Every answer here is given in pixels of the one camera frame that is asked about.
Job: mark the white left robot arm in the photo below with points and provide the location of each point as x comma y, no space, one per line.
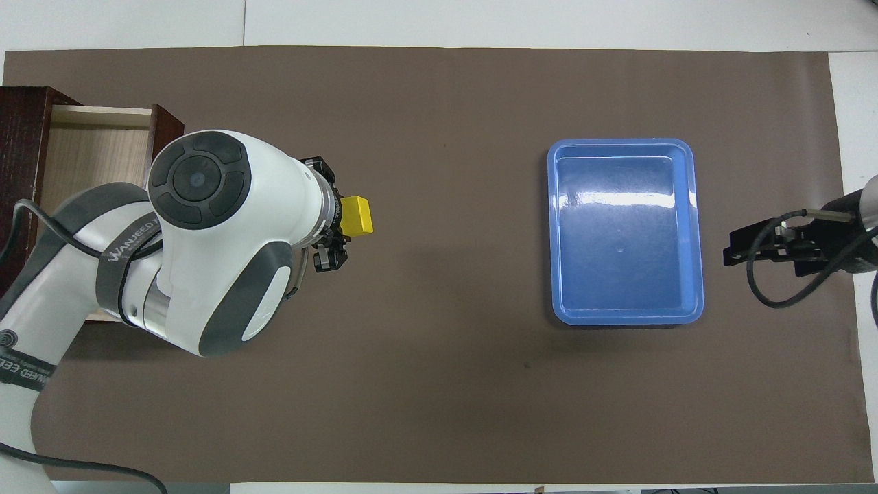
260,206

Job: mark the brown table mat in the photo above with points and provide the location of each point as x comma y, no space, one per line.
446,377

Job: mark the blue plastic tray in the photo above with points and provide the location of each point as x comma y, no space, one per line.
617,274

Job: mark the wooden drawer with dark front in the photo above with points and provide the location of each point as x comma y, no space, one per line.
96,151

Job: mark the yellow cube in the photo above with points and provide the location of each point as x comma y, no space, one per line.
357,216

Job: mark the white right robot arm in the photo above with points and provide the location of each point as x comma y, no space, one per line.
871,206

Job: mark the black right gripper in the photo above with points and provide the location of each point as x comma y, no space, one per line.
844,233

